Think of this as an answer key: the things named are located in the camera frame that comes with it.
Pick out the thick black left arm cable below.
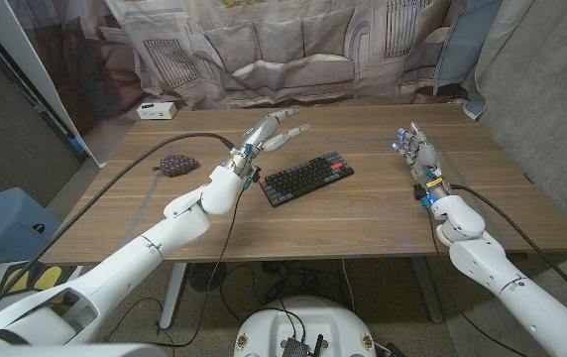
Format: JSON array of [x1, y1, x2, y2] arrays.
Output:
[[0, 131, 238, 328]]

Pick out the grey-blue storage bin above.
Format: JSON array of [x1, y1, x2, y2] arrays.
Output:
[[0, 186, 62, 274]]

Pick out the printed sofa room backdrop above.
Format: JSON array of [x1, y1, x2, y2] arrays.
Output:
[[5, 0, 535, 168]]

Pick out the black electronics module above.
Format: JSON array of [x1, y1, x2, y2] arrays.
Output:
[[281, 334, 324, 357]]

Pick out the yellow and black pad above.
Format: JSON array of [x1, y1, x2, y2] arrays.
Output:
[[0, 261, 79, 297]]

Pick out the purple toy grapes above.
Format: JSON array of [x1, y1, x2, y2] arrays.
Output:
[[152, 154, 201, 179]]

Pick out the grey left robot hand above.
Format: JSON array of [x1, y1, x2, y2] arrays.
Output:
[[228, 108, 311, 175]]

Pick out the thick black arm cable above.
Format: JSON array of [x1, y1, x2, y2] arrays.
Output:
[[0, 131, 238, 328], [449, 183, 567, 312]]

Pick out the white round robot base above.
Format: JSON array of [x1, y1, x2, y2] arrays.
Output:
[[233, 296, 378, 357]]

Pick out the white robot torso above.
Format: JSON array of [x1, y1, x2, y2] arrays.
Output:
[[0, 342, 166, 357]]

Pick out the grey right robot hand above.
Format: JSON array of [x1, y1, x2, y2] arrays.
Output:
[[391, 121, 451, 195]]

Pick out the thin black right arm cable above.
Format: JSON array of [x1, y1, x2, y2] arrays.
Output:
[[425, 205, 530, 357]]

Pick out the black round floor fan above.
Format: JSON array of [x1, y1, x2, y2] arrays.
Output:
[[187, 261, 228, 293]]

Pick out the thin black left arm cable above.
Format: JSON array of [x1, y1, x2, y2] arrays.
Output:
[[99, 185, 246, 348]]

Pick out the white power strip box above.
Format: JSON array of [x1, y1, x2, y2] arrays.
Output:
[[136, 101, 178, 121]]

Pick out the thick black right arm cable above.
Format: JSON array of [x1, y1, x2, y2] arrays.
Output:
[[449, 183, 567, 312]]

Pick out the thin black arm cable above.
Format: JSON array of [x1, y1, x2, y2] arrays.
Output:
[[99, 185, 246, 348], [425, 205, 530, 357]]

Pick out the short grey tape strip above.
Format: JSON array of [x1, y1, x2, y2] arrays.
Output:
[[123, 146, 175, 247]]

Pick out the black keyboard with orange keys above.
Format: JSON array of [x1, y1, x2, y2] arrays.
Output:
[[258, 150, 356, 208]]

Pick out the white leaning board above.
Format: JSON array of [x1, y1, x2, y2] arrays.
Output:
[[0, 0, 107, 168]]

